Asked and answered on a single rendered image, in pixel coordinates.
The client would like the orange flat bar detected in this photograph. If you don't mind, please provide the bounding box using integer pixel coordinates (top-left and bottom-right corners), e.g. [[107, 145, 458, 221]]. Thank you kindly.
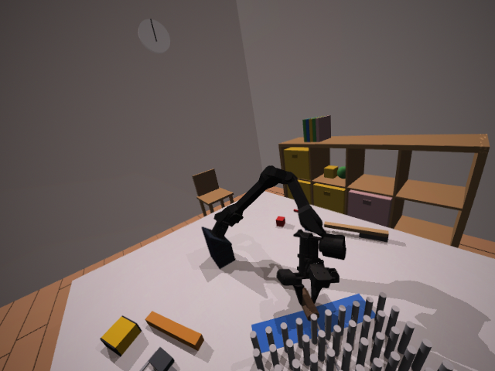
[[145, 311, 204, 351]]

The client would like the blue flat strip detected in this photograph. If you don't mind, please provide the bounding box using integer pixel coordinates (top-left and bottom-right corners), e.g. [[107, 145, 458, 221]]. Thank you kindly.
[[251, 294, 366, 352]]

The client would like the brown wooden-handled tool with grey metal shaft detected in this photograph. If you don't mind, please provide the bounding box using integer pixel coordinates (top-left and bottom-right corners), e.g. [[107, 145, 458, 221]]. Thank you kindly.
[[302, 288, 340, 371]]

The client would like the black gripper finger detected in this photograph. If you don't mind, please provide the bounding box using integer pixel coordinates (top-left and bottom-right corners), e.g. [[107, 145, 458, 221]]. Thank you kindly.
[[293, 284, 305, 305], [311, 282, 322, 304]]

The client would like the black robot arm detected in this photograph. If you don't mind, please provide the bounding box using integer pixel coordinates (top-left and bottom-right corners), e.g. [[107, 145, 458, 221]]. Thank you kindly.
[[209, 165, 347, 288]]

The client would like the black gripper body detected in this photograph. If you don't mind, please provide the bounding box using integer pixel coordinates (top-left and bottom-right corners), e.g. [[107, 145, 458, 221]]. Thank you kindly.
[[276, 253, 321, 286]]

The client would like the red cube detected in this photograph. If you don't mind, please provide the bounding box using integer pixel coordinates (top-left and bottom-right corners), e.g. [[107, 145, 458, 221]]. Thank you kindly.
[[276, 216, 285, 227]]

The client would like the yellow rectangular block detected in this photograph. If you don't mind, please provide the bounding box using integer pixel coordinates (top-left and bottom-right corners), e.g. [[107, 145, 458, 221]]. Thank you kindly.
[[100, 315, 142, 357]]

